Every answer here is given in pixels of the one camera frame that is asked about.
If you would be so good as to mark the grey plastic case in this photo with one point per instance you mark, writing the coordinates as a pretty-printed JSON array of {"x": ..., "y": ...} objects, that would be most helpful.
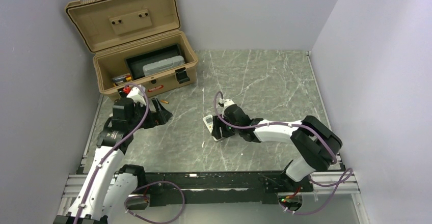
[{"x": 163, "y": 65}]

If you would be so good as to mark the black tray in toolbox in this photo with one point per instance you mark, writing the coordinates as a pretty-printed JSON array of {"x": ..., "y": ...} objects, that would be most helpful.
[{"x": 135, "y": 63}]

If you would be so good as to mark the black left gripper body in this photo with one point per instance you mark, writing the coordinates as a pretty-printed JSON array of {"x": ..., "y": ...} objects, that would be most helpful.
[{"x": 139, "y": 112}]

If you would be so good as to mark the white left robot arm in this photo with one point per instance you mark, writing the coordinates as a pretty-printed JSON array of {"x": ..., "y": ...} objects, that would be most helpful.
[{"x": 104, "y": 161}]

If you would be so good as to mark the tan plastic toolbox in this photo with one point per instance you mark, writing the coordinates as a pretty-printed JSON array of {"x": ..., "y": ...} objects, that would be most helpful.
[{"x": 119, "y": 32}]

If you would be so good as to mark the pack of batteries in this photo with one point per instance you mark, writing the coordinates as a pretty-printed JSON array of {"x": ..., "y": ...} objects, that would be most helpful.
[{"x": 121, "y": 79}]

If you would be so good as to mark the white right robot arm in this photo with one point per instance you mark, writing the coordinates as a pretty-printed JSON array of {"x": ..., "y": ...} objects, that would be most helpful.
[{"x": 316, "y": 143}]

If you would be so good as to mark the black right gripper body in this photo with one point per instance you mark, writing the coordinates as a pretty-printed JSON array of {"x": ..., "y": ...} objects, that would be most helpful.
[{"x": 230, "y": 129}]

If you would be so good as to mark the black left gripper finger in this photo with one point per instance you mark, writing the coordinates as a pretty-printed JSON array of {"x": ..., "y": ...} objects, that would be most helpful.
[
  {"x": 155, "y": 113},
  {"x": 163, "y": 115}
]

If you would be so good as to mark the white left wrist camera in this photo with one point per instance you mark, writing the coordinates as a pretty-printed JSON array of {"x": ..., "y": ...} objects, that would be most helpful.
[{"x": 135, "y": 93}]

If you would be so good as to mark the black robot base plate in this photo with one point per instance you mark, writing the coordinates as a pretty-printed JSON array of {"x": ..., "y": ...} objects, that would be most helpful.
[{"x": 265, "y": 187}]

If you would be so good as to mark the white remote control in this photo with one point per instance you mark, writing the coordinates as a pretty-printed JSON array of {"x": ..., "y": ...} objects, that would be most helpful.
[{"x": 208, "y": 121}]

